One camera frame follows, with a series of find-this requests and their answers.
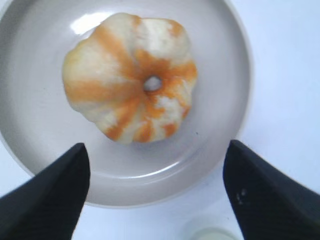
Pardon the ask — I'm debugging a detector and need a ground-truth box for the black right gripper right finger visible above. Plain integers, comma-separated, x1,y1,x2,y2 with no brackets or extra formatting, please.
223,140,320,240

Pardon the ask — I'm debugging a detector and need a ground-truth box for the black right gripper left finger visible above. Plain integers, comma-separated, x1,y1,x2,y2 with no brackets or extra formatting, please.
0,143,90,240

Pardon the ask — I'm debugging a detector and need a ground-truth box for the orange striped croissant bread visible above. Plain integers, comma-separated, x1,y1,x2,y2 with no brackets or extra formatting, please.
62,13,198,144

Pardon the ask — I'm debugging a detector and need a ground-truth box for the beige round plate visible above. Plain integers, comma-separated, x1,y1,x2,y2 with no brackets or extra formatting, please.
0,0,251,208

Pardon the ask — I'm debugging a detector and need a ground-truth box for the white peeled egg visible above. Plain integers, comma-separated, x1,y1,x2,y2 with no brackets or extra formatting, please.
190,227,237,240

